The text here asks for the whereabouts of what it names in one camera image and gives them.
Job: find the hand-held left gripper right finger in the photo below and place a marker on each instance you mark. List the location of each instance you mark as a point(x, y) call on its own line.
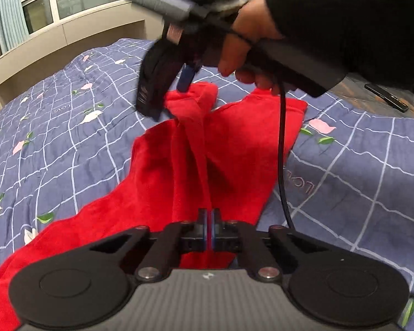
point(214, 229)

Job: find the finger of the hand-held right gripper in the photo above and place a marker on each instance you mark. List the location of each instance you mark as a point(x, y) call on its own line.
point(155, 79)
point(186, 77)

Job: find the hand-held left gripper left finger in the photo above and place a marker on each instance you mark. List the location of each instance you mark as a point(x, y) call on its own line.
point(204, 229)

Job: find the red pants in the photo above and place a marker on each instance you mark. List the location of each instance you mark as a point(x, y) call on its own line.
point(227, 144)

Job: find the person's right forearm black sleeve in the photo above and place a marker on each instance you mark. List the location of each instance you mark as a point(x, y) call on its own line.
point(348, 17)

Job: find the person's right hand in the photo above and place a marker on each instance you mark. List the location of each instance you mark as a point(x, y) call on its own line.
point(248, 24)

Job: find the beige headboard shelf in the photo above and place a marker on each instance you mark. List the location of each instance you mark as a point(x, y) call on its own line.
point(89, 31)

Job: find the blue checked floral blanket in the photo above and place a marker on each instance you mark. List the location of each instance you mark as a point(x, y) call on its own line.
point(72, 127)

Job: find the light blue curtain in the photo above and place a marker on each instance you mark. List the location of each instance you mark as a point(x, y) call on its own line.
point(12, 20)

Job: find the black phone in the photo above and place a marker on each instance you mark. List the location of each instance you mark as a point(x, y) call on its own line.
point(386, 97)

